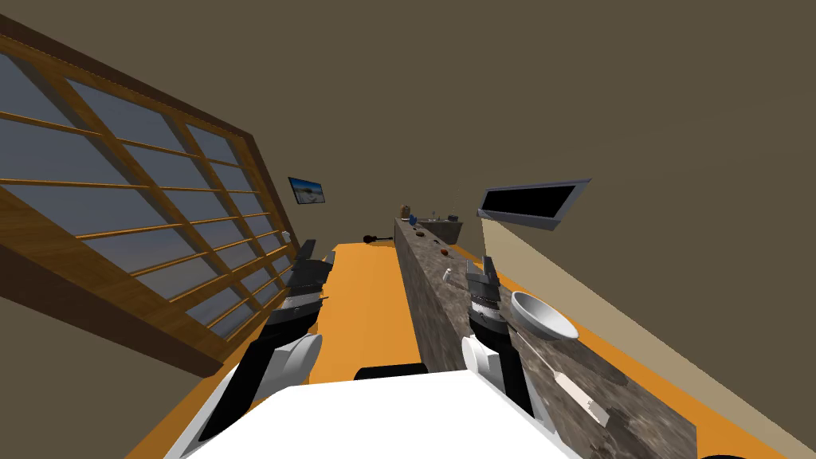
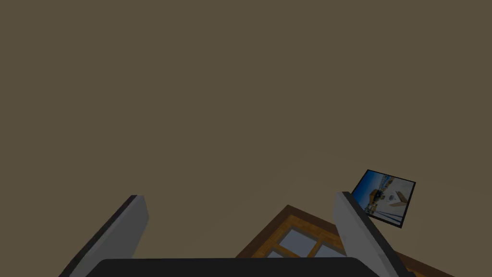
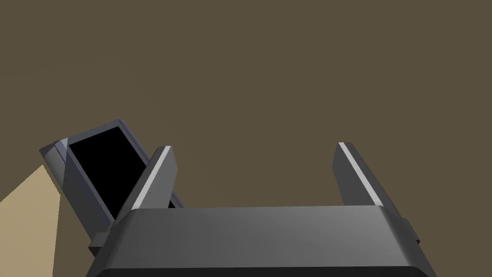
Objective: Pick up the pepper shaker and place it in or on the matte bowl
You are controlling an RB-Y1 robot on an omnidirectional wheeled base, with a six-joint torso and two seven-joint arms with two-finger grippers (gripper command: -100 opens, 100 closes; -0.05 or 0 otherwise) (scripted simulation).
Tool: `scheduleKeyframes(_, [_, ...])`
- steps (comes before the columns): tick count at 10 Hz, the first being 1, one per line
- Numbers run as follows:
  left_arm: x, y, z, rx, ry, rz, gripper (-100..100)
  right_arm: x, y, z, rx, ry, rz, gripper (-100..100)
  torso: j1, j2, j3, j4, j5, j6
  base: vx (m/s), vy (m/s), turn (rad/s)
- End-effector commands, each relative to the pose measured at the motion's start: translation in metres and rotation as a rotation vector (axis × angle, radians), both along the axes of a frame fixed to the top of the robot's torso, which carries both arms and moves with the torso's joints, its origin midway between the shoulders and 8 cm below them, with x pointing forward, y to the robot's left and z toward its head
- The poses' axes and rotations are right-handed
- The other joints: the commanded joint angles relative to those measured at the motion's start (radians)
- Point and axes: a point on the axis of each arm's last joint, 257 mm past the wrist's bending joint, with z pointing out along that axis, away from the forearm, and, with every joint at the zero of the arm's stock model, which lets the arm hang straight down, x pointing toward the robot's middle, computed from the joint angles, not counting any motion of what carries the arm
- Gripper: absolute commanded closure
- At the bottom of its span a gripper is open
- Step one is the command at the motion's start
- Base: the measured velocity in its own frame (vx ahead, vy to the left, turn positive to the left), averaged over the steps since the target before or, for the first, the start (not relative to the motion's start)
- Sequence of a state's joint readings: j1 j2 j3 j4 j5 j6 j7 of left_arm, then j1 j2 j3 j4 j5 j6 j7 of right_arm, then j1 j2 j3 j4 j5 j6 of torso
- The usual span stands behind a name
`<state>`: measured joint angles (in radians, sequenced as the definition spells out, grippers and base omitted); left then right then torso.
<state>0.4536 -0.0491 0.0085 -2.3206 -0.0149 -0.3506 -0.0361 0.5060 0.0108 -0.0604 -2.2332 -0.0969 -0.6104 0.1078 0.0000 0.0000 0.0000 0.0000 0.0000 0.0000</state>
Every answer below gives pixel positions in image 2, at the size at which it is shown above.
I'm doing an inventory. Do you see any wooden framed window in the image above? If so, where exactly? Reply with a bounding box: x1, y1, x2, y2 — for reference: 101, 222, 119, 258
235, 204, 456, 277

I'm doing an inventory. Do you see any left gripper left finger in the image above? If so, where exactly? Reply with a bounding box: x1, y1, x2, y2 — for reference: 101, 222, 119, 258
57, 194, 150, 277

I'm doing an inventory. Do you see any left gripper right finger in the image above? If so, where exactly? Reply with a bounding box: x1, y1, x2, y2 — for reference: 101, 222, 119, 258
332, 191, 418, 277

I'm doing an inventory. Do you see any black framed blue picture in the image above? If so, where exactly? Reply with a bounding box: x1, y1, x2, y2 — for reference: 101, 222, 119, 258
351, 169, 417, 229

